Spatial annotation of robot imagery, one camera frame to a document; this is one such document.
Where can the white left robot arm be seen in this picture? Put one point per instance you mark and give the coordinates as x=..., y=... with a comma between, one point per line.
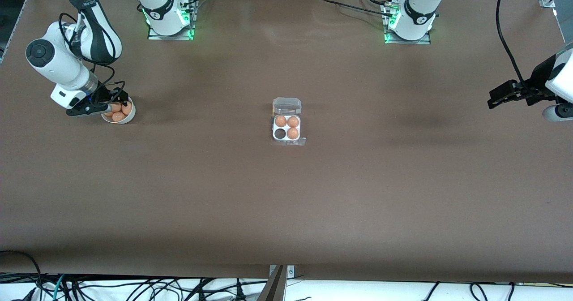
x=418, y=10

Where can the clear tape strip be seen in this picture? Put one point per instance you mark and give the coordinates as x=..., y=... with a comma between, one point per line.
x=301, y=142

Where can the clear plastic egg box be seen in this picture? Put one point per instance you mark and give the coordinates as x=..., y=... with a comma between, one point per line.
x=287, y=105

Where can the white bowl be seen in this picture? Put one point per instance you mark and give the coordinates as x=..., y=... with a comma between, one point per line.
x=127, y=119

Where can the silver table edge bracket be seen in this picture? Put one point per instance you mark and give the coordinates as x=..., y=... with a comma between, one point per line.
x=291, y=272

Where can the white lower board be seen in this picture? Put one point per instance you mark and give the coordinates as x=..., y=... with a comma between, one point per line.
x=358, y=292

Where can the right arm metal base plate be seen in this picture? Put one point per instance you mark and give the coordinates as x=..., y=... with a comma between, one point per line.
x=172, y=37

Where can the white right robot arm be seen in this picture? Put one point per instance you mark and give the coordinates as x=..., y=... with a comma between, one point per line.
x=58, y=63

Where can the dark metal beam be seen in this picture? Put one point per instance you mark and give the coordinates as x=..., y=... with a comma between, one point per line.
x=274, y=290

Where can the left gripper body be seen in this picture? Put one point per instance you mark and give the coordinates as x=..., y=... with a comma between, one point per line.
x=535, y=79

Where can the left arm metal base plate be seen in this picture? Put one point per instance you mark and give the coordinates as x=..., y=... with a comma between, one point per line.
x=409, y=42

